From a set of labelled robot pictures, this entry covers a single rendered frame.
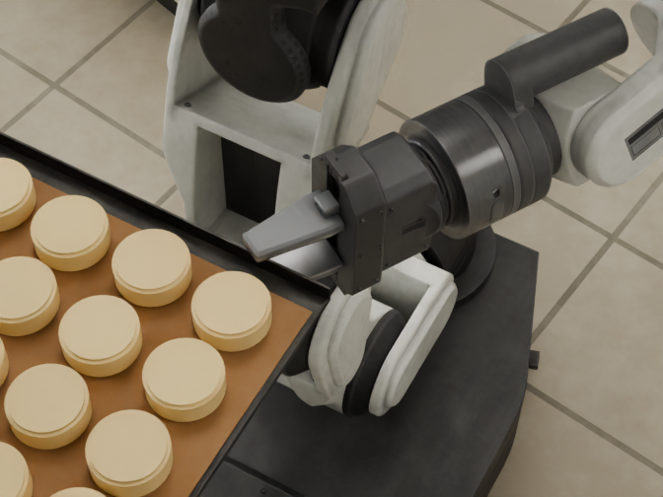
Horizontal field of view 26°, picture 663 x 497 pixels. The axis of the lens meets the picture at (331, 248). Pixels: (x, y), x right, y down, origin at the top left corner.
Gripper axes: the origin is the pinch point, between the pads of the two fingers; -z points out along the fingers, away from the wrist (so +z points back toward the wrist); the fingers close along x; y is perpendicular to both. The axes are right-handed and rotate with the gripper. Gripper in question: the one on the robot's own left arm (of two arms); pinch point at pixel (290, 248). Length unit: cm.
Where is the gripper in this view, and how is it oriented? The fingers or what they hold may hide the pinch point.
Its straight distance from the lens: 93.4
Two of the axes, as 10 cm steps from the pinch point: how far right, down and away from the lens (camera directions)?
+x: 0.1, -5.7, -8.2
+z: 8.6, -4.2, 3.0
